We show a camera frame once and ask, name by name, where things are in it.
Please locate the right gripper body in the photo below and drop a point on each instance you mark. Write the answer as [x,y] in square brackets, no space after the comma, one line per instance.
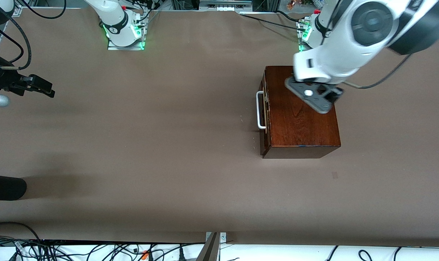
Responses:
[2,80]

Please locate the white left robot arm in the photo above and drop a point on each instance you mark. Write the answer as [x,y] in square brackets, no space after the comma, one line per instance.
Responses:
[371,21]

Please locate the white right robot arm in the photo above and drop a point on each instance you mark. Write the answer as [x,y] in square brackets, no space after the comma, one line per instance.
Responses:
[114,18]

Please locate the dark brown wooden cabinet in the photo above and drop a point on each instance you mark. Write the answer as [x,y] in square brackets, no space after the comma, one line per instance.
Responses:
[302,130]

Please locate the black cylinder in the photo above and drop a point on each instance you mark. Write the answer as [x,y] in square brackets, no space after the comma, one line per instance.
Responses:
[5,187]

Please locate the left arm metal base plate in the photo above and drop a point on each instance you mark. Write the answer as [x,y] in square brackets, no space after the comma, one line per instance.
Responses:
[301,50]

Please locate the aluminium frame profile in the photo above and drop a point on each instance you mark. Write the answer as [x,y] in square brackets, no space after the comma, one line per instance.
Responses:
[17,10]

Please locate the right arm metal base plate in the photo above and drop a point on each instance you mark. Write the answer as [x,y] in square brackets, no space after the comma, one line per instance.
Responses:
[125,48]

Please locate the grey network switch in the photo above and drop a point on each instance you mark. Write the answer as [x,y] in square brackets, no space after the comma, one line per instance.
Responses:
[225,5]

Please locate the metal bracket with dark bar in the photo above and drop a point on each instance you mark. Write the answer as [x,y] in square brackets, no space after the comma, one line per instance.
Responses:
[210,252]

